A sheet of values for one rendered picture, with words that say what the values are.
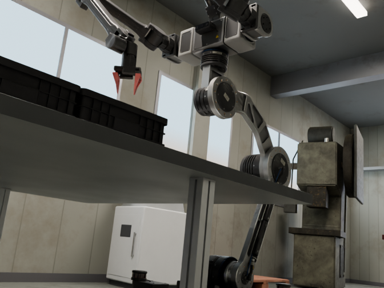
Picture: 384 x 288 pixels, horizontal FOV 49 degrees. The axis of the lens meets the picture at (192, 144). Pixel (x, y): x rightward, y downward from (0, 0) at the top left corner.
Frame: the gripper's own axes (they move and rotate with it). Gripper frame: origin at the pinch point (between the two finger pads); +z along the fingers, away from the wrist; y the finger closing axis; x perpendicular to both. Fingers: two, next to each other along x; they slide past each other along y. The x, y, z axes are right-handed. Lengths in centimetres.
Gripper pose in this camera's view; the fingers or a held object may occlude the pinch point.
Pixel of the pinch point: (126, 91)
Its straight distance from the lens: 163.0
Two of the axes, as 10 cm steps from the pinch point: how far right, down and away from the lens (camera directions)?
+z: -0.5, 9.7, -2.4
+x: -0.3, 2.3, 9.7
